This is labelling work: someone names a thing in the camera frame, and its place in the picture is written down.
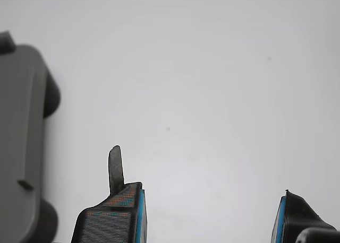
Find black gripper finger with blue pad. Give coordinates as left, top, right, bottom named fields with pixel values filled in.
left=270, top=189, right=337, bottom=243
left=70, top=144, right=148, bottom=243

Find grey frame holder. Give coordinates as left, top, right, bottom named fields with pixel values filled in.
left=0, top=30, right=61, bottom=243

